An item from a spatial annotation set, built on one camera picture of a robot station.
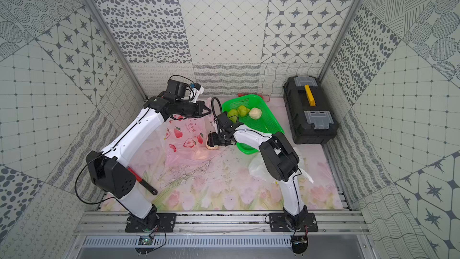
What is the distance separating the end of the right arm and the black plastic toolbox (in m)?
0.37

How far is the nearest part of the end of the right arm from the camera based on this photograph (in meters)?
0.71

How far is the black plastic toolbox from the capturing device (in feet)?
2.89
